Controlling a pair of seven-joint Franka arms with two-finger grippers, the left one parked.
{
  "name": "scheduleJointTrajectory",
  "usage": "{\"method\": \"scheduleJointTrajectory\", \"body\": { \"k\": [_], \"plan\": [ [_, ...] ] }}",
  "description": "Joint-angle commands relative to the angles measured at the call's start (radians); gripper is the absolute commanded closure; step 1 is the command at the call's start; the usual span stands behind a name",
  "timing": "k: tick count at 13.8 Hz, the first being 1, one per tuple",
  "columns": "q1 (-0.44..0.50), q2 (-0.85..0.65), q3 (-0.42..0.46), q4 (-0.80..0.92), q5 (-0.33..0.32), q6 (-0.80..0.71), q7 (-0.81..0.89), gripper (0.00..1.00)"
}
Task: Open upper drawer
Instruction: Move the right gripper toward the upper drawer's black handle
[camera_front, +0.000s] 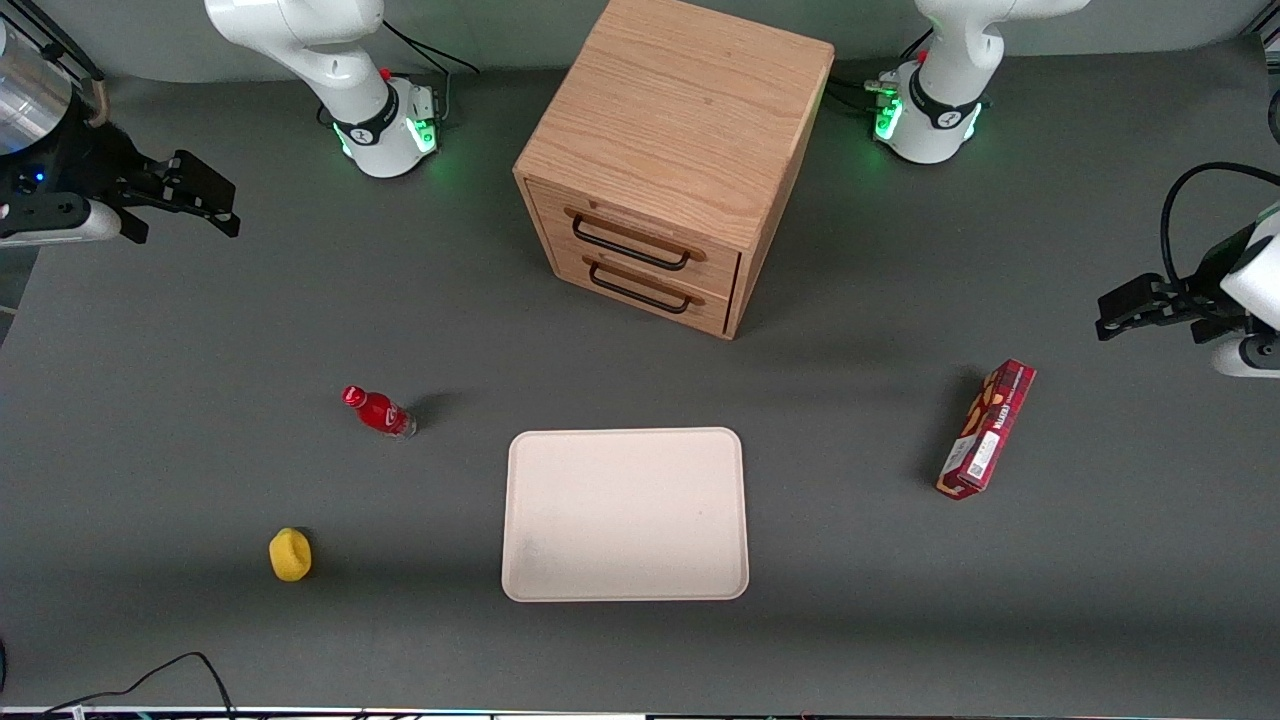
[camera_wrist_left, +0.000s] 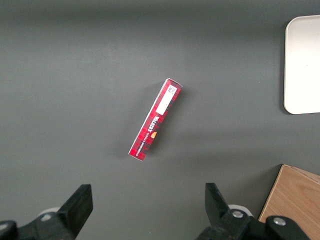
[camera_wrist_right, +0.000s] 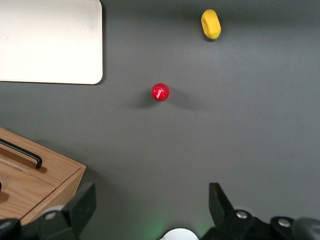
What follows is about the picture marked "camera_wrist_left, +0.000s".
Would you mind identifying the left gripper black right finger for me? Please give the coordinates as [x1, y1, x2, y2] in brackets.
[194, 182, 311, 240]

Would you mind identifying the red tartan shortbread box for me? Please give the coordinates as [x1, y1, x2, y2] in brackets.
[128, 77, 184, 163]

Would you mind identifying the cream rectangular tray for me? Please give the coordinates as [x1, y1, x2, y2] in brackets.
[283, 14, 320, 115]

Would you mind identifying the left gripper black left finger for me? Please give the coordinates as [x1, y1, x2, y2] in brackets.
[0, 184, 94, 240]

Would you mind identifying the oak wooden drawer cabinet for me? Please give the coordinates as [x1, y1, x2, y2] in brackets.
[257, 163, 320, 240]

